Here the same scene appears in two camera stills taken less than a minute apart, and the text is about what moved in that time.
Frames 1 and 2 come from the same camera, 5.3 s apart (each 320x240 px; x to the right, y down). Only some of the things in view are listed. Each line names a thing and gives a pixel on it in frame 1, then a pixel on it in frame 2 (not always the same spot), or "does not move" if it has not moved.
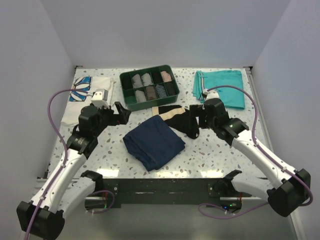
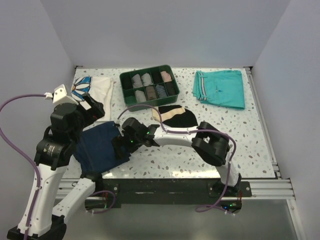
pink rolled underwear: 166,77 does not move
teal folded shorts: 231,97 does not move
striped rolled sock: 161,91 does not move
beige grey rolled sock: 140,96 does not move
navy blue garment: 154,143 to 95,151
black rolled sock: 170,88 does not move
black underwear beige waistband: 177,118 does not move
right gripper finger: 192,130 to 123,152
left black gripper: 121,118 to 95,112
